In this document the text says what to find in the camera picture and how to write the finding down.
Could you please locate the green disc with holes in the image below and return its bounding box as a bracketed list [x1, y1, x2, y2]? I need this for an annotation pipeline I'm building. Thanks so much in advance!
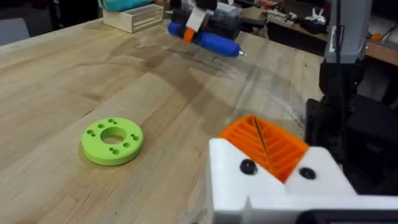
[80, 117, 145, 167]

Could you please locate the brown side bench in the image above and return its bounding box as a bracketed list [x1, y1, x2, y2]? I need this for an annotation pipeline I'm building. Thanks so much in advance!
[241, 6, 398, 67]

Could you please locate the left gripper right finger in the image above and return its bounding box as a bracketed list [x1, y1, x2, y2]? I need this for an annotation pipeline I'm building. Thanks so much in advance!
[254, 116, 358, 197]

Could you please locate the blue electric screwdriver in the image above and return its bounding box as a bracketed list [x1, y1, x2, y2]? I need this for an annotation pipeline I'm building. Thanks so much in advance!
[167, 21, 247, 58]

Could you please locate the grey chair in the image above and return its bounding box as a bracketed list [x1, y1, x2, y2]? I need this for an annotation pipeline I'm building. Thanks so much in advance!
[0, 17, 31, 47]

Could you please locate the pale wooden box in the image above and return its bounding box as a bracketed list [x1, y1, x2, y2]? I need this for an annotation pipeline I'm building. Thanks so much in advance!
[102, 3, 165, 34]

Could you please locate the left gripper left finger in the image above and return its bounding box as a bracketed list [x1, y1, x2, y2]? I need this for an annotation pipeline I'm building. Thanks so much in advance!
[207, 114, 287, 218]

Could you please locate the teal soft bag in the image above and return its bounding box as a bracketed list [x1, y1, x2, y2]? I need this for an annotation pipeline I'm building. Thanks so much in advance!
[97, 0, 154, 13]

